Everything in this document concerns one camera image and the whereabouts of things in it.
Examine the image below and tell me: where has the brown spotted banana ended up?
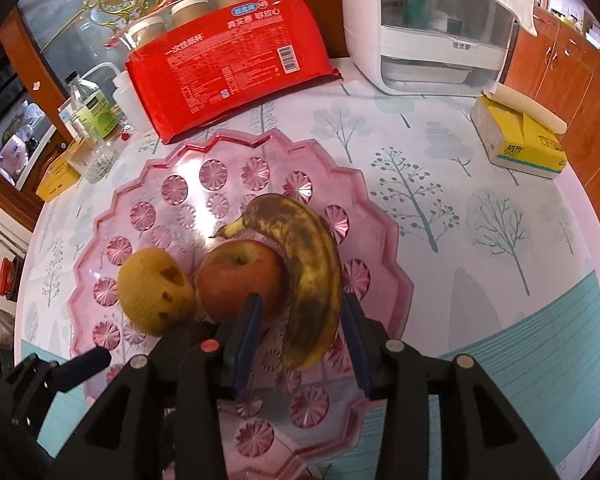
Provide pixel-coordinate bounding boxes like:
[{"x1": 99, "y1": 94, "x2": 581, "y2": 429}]
[{"x1": 214, "y1": 193, "x2": 343, "y2": 370}]

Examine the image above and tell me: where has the red yellow apple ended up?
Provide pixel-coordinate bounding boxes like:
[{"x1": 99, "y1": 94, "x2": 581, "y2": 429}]
[{"x1": 195, "y1": 240, "x2": 289, "y2": 327}]

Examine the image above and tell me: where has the yellow pear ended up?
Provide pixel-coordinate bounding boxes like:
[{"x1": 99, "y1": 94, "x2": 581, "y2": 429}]
[{"x1": 117, "y1": 247, "x2": 198, "y2": 337}]

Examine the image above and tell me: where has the pink glass fruit bowl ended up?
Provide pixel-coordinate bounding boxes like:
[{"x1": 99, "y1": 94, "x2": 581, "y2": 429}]
[{"x1": 68, "y1": 129, "x2": 414, "y2": 479}]

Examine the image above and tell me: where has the tree print tablecloth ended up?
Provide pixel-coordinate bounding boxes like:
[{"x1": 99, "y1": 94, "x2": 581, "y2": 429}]
[{"x1": 227, "y1": 59, "x2": 600, "y2": 478}]

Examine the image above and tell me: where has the yellow flat box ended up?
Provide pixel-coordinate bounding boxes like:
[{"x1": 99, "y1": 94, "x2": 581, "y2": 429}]
[{"x1": 36, "y1": 155, "x2": 81, "y2": 203}]

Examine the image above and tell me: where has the clear glass cup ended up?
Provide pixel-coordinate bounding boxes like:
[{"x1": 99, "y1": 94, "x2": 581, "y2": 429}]
[{"x1": 66, "y1": 136, "x2": 118, "y2": 184}]

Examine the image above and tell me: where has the yellow tissue box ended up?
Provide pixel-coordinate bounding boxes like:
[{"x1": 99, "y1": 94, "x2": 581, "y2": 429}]
[{"x1": 470, "y1": 82, "x2": 567, "y2": 179}]

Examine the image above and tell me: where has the green label bottle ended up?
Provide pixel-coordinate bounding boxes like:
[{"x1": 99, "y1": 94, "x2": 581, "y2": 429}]
[{"x1": 65, "y1": 70, "x2": 119, "y2": 139}]

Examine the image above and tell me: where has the white squeeze bottle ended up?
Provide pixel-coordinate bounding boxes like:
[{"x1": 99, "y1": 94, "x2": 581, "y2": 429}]
[{"x1": 112, "y1": 70, "x2": 152, "y2": 132}]

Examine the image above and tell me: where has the red paper cup package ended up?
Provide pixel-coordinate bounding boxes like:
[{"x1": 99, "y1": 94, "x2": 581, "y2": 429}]
[{"x1": 109, "y1": 0, "x2": 339, "y2": 143}]

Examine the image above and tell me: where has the white countertop appliance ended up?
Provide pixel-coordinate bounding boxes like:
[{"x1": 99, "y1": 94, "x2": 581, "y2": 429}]
[{"x1": 341, "y1": 0, "x2": 521, "y2": 96}]

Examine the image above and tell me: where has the wooden cabinet right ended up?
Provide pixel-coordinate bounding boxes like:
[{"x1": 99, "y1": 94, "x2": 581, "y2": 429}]
[{"x1": 501, "y1": 8, "x2": 600, "y2": 220}]

